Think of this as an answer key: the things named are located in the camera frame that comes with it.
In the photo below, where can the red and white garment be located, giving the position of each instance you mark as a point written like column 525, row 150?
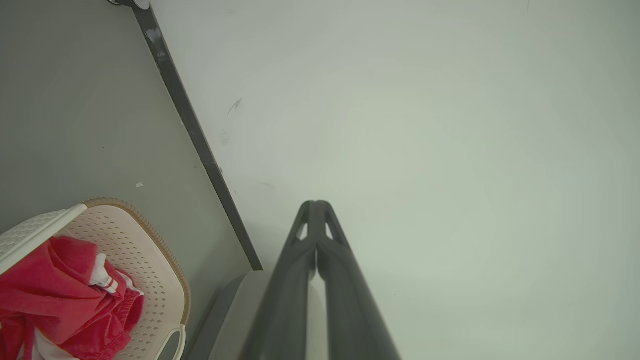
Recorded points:
column 55, row 295

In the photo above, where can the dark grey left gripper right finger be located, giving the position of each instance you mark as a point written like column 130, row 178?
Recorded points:
column 350, row 310

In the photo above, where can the black wall baseboard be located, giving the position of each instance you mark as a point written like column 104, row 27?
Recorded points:
column 187, row 117

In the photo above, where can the metal leg with caster wheel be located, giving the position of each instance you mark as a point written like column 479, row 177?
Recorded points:
column 135, row 3

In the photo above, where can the cream perforated plastic laundry basket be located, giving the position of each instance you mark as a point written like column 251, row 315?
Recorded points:
column 150, row 270

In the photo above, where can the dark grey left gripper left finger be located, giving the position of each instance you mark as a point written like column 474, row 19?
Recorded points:
column 290, row 300

